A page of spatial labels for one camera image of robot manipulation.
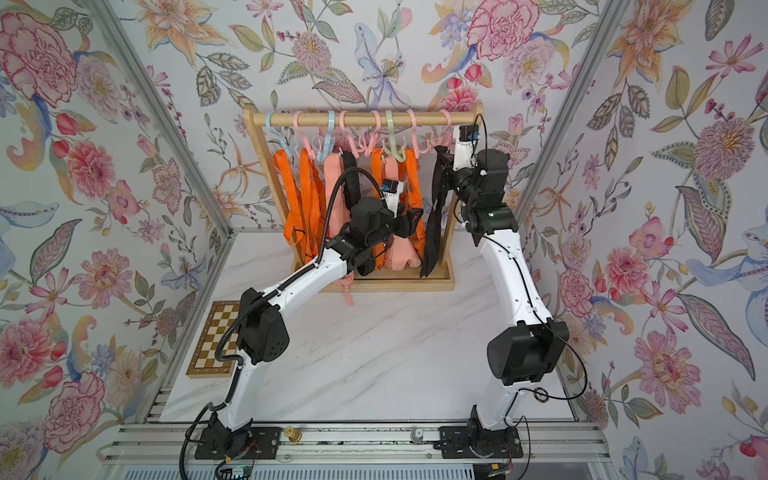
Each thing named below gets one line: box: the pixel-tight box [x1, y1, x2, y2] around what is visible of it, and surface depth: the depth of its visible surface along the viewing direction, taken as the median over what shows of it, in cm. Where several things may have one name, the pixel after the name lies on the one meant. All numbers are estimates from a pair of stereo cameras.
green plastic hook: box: [382, 110, 407, 164], surface depth 76 cm
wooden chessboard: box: [186, 301, 242, 379], surface depth 90 cm
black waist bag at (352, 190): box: [342, 151, 361, 210], surface depth 78 cm
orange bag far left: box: [274, 148, 327, 265], surface depth 82 cm
